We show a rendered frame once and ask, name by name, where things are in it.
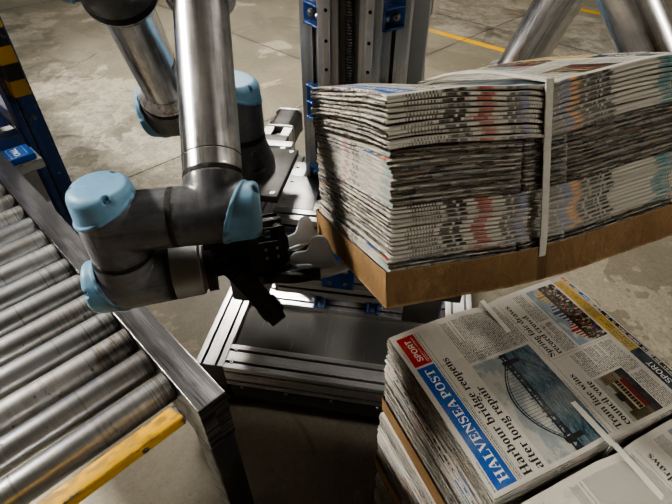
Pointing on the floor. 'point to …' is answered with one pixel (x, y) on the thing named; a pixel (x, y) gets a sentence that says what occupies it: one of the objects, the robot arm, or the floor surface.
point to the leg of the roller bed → (228, 470)
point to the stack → (527, 406)
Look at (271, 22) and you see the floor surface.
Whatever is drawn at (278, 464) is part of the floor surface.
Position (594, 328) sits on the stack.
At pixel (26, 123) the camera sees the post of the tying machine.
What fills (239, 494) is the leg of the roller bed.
